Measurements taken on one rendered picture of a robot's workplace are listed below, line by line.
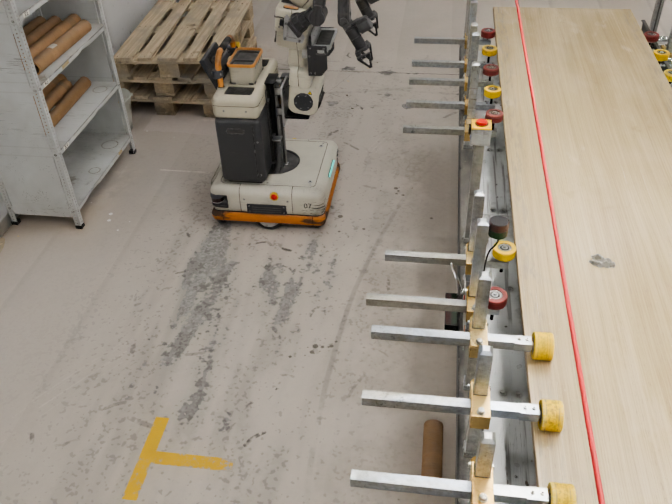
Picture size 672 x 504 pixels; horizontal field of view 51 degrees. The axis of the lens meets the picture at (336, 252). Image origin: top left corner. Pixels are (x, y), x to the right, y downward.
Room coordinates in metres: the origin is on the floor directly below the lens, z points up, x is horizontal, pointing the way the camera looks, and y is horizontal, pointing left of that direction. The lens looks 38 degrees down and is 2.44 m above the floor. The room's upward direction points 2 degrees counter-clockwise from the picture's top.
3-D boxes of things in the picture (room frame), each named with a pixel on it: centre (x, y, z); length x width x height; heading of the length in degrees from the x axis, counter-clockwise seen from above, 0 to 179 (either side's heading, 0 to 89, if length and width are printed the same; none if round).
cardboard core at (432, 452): (1.69, -0.35, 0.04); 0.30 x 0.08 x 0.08; 171
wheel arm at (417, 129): (2.93, -0.55, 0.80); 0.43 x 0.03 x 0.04; 81
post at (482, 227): (1.73, -0.45, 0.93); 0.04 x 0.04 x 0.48; 81
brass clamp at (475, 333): (1.46, -0.41, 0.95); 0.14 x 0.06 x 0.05; 171
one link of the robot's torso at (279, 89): (3.63, 0.16, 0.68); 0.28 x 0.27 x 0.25; 171
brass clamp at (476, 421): (1.21, -0.37, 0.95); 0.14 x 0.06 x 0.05; 171
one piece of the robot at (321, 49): (3.54, 0.05, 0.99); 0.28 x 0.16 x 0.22; 171
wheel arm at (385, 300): (1.71, -0.31, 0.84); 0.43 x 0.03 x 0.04; 81
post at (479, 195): (1.97, -0.49, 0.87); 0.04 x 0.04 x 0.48; 81
